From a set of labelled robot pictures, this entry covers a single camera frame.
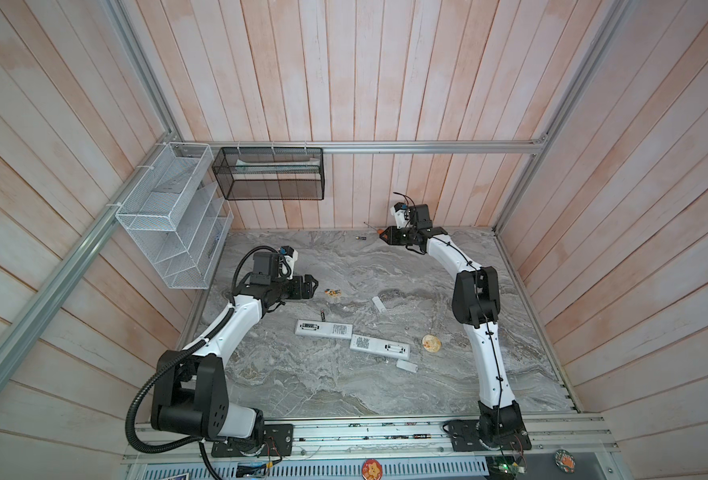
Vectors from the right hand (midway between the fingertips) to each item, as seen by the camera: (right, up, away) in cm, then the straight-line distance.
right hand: (381, 233), depth 107 cm
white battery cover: (+5, -41, -21) cm, 46 cm away
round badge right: (+40, -58, -37) cm, 79 cm away
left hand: (-25, -18, -20) cm, 37 cm away
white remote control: (-20, -31, -15) cm, 40 cm away
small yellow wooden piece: (-17, -21, -6) cm, 28 cm away
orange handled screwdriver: (0, +1, 0) cm, 1 cm away
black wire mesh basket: (-39, +21, -4) cm, 45 cm away
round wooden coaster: (+13, -35, -17) cm, 41 cm away
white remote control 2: (-5, -35, -19) cm, 41 cm away
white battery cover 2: (-1, -25, -9) cm, 27 cm away
